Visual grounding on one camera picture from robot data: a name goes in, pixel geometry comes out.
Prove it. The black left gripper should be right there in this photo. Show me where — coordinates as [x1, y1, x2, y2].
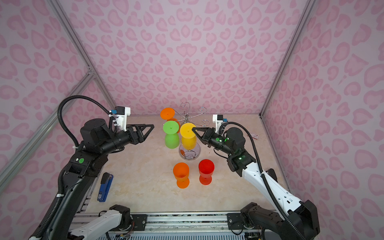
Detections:
[100, 122, 154, 157]

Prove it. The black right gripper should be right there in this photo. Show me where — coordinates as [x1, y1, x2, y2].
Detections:
[192, 128, 236, 156]

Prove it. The yellow wine glass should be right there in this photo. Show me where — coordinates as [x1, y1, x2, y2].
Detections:
[180, 123, 197, 151]

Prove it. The red wine glass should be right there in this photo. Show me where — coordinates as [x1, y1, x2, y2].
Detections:
[199, 159, 215, 186]

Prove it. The orange wine glass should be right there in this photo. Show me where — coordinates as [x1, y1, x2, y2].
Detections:
[160, 108, 180, 124]
[173, 163, 190, 189]

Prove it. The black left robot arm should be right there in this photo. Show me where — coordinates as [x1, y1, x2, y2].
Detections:
[30, 119, 154, 240]

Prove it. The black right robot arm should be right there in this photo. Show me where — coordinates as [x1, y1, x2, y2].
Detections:
[192, 122, 320, 240]

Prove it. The green wine glass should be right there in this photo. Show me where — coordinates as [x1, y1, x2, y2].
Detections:
[163, 121, 180, 149]

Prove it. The red white small box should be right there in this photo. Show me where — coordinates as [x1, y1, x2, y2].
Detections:
[250, 133, 259, 140]

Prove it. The blue stapler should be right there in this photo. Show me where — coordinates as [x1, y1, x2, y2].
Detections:
[97, 173, 114, 203]

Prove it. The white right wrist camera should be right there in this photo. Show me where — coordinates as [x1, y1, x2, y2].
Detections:
[213, 115, 228, 134]

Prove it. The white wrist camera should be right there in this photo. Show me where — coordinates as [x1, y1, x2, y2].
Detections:
[213, 115, 228, 134]
[109, 106, 131, 132]

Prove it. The chrome wire wine glass rack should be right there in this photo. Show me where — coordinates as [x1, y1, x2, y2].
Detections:
[175, 102, 210, 161]

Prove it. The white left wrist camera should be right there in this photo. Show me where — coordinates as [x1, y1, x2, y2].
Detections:
[109, 106, 131, 132]

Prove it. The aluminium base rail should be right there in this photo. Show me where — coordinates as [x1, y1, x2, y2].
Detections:
[55, 194, 319, 240]

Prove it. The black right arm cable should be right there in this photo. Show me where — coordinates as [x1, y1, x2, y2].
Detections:
[220, 121, 301, 240]

